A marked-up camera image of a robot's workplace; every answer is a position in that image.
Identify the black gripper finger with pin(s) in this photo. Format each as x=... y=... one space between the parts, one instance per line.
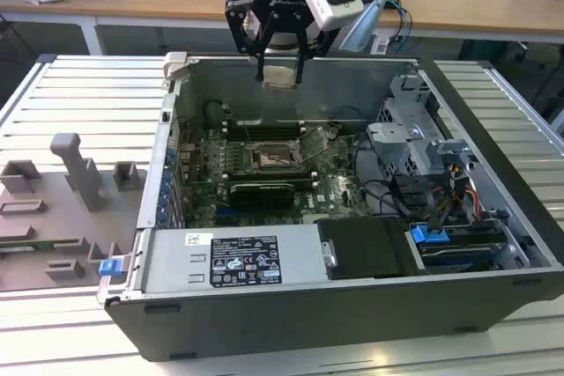
x=321 y=43
x=242 y=24

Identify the silver square CPU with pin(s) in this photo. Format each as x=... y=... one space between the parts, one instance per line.
x=279 y=77

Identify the black RAM slot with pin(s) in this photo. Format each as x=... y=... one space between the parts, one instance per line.
x=264 y=127
x=273 y=174
x=264 y=134

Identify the CPU socket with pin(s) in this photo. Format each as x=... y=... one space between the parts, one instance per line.
x=275 y=160

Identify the pale blue teach pendant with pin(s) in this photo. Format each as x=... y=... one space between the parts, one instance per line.
x=363 y=26

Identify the grey case hinge latch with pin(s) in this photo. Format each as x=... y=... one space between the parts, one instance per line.
x=174 y=63

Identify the grey metal drive cage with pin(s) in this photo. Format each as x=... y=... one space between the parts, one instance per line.
x=405 y=147

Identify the green motherboard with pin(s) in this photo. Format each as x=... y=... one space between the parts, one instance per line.
x=335 y=191

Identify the black graphics card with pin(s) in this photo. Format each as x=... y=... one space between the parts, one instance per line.
x=262 y=194

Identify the black plastic air shroud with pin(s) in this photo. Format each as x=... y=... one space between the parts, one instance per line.
x=368 y=248

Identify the hard disk in blue carrier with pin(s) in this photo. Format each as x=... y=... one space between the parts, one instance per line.
x=429 y=235

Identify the grey power supply unit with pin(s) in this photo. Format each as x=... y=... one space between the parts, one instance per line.
x=176 y=257

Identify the grey parts rack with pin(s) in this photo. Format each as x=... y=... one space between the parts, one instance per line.
x=53 y=217

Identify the blue case latch clip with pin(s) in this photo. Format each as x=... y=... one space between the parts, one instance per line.
x=108 y=267

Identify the black open PC case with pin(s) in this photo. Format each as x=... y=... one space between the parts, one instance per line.
x=308 y=323

